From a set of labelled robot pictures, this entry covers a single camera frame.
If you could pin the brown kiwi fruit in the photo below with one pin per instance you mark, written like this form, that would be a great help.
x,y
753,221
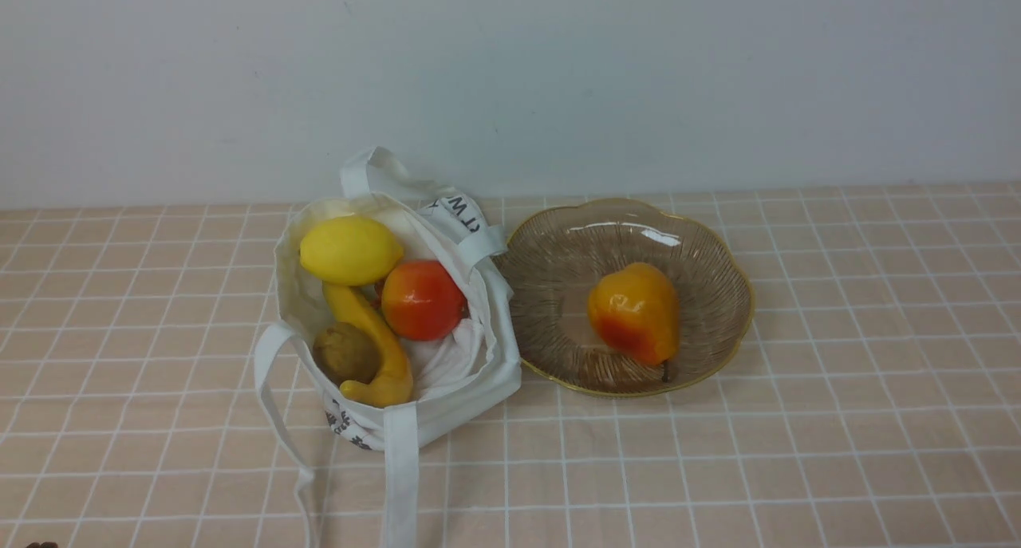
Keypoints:
x,y
343,352

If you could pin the white cloth tote bag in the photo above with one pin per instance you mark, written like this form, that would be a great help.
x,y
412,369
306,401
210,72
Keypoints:
x,y
455,379

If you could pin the red orange round fruit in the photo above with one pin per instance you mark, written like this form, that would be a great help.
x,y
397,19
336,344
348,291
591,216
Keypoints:
x,y
419,300

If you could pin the amber glass fruit plate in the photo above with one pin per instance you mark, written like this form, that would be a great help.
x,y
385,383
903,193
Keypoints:
x,y
555,257

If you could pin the yellow lemon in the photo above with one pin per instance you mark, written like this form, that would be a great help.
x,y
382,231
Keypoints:
x,y
350,250

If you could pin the yellow banana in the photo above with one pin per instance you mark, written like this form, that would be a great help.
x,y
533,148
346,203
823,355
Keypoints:
x,y
393,384

